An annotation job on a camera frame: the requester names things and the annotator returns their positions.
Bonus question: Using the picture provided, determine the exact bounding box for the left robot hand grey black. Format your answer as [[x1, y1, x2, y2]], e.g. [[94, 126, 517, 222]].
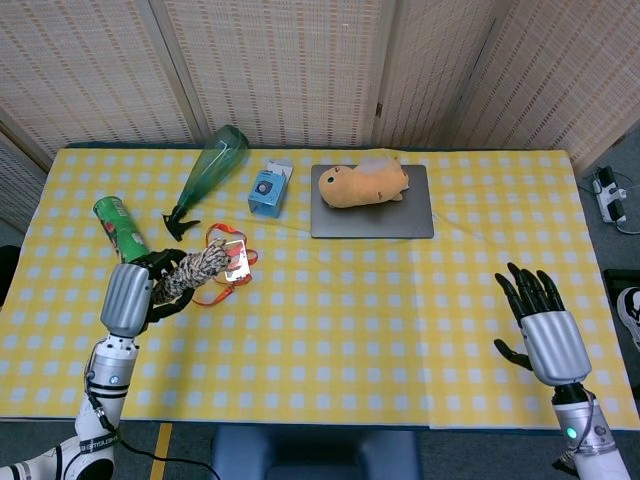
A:
[[99, 248, 196, 339]]

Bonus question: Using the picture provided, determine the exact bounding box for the right robot hand grey black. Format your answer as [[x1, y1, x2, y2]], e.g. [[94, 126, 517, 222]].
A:
[[493, 262, 593, 387]]

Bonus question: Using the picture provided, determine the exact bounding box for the braided speckled rope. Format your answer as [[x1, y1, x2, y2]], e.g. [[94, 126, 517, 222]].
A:
[[162, 238, 232, 304]]

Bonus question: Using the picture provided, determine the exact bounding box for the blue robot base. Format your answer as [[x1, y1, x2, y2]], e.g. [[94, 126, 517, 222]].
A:
[[210, 426, 424, 480]]

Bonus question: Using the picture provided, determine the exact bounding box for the green chip can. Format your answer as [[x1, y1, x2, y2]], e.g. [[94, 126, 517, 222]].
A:
[[92, 195, 151, 265]]

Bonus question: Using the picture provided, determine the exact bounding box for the clear badge holder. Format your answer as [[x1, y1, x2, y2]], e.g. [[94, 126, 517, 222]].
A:
[[222, 239, 252, 286]]

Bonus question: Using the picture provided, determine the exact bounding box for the black object beside table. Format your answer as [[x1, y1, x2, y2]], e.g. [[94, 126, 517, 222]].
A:
[[0, 244, 22, 307]]

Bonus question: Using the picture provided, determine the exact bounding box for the white power strip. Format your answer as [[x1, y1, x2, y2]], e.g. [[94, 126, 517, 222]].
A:
[[592, 167, 630, 225]]

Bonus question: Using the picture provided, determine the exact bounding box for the green spray bottle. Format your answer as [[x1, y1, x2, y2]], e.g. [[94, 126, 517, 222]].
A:
[[160, 124, 250, 243]]

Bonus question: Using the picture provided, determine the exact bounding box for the small blue cardboard box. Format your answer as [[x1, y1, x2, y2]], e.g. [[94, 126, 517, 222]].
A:
[[247, 158, 295, 219]]

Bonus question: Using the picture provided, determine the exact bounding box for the yellow white checked tablecloth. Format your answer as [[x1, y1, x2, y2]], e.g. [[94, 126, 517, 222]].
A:
[[0, 147, 639, 431]]

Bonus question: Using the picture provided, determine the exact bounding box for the grey closed laptop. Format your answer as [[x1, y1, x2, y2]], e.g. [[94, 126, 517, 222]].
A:
[[309, 163, 435, 240]]

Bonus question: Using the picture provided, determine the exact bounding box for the orange plush toy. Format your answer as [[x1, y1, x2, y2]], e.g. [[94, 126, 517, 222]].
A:
[[318, 156, 410, 209]]

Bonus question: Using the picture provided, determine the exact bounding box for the woven folding screen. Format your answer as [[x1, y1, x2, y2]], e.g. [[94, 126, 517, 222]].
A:
[[0, 0, 640, 234]]

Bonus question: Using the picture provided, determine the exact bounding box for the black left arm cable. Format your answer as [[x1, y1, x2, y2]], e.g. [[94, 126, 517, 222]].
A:
[[84, 344, 219, 480]]

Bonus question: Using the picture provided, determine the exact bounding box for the orange lanyard strap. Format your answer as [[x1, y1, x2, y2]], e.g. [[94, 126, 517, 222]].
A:
[[192, 223, 259, 307]]

